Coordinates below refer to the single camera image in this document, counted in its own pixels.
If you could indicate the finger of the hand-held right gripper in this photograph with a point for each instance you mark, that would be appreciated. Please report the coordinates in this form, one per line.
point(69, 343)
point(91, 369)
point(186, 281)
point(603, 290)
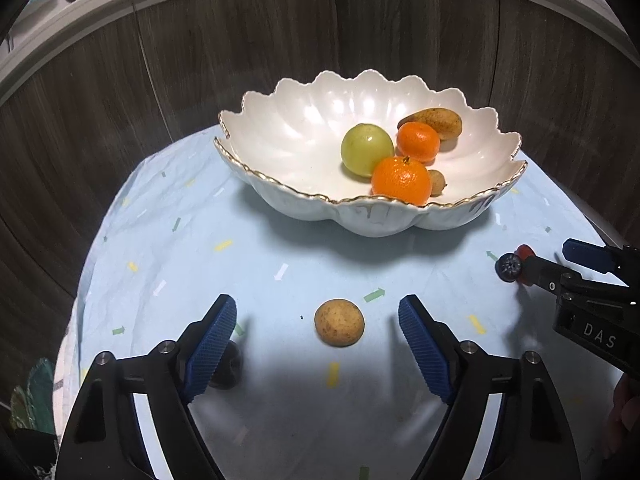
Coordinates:
point(545, 272)
point(585, 255)

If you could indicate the green apple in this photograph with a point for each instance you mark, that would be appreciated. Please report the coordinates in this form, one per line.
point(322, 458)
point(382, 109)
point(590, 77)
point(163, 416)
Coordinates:
point(366, 150)

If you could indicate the small brown longan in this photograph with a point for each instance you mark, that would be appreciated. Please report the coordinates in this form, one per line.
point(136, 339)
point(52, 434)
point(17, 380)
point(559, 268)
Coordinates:
point(438, 182)

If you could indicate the white scalloped bowl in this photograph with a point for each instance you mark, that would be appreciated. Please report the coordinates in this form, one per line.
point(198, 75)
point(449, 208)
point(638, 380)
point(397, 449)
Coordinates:
point(300, 125)

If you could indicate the light blue patterned tablecloth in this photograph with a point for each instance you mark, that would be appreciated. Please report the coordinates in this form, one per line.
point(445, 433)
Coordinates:
point(175, 260)

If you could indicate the green leaf-patterned cloth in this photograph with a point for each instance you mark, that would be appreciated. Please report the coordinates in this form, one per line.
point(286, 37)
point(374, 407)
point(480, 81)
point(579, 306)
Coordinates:
point(32, 395)

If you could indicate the tangerine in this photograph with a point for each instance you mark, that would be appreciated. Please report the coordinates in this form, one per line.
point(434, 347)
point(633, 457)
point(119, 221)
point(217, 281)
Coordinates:
point(400, 180)
point(419, 141)

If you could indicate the round brown potato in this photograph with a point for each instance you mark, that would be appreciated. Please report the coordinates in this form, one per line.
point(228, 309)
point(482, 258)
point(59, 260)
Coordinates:
point(339, 322)

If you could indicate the red jujube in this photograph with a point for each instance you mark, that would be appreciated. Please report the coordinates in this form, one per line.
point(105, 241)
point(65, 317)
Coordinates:
point(525, 250)

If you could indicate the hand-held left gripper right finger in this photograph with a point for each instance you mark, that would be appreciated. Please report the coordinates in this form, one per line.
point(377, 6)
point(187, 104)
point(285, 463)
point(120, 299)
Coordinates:
point(425, 345)

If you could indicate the dark blueberry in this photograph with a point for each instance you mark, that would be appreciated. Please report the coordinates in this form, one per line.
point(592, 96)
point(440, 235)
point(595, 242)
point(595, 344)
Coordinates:
point(509, 266)

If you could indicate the yellow mango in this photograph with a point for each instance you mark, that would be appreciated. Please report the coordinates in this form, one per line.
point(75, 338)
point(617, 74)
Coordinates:
point(437, 120)

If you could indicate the dark purple plum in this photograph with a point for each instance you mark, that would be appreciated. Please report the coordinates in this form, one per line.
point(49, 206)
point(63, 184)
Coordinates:
point(229, 366)

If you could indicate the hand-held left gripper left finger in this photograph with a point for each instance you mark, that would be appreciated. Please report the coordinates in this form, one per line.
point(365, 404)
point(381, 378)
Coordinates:
point(212, 345)

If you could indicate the person's right hand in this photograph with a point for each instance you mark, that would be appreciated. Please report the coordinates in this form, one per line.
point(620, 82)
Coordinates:
point(624, 410)

